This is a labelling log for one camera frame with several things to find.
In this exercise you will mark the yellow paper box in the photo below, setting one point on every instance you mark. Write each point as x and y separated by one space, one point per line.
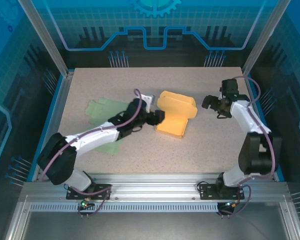
175 110

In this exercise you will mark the green paper box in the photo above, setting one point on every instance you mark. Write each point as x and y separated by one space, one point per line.
100 110

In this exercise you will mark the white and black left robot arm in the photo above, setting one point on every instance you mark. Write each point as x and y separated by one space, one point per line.
90 140

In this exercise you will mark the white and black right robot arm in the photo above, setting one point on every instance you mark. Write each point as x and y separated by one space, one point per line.
252 157

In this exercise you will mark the small connector with green light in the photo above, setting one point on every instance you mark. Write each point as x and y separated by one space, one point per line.
230 204
84 203

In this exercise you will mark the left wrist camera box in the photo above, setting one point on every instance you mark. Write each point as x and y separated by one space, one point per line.
148 100

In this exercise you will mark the blue and aluminium side rail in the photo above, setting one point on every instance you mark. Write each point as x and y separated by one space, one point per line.
263 125
51 125

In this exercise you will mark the aluminium corner post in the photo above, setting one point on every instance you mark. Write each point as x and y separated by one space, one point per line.
51 42
263 37

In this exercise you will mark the aluminium mounting rail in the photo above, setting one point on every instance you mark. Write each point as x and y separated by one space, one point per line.
152 185

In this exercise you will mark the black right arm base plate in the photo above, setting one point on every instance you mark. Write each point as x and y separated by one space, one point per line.
207 193

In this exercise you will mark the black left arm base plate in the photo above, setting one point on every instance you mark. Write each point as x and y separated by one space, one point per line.
72 193

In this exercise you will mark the aluminium lower frame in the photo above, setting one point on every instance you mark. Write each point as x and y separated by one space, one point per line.
16 222

